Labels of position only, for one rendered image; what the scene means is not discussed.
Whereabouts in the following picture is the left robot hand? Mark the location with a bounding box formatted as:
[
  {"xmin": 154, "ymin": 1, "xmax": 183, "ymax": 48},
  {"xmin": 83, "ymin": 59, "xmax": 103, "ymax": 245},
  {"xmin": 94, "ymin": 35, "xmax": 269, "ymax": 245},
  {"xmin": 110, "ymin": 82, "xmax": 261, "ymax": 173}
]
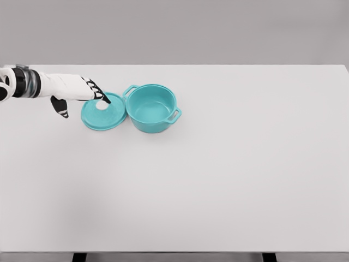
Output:
[{"xmin": 50, "ymin": 75, "xmax": 112, "ymax": 119}]

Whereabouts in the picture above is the teal pot lid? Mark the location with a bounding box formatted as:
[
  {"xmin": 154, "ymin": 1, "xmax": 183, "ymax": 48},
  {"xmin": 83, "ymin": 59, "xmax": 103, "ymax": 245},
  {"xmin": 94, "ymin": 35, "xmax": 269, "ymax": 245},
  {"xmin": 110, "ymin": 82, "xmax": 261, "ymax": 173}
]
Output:
[{"xmin": 80, "ymin": 91, "xmax": 128, "ymax": 131}]

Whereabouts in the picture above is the teal pot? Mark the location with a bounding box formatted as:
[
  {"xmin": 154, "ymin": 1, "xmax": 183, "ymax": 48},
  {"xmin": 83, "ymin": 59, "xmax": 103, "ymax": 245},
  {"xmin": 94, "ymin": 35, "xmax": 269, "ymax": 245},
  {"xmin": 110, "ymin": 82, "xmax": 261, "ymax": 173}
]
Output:
[{"xmin": 122, "ymin": 84, "xmax": 182, "ymax": 134}]

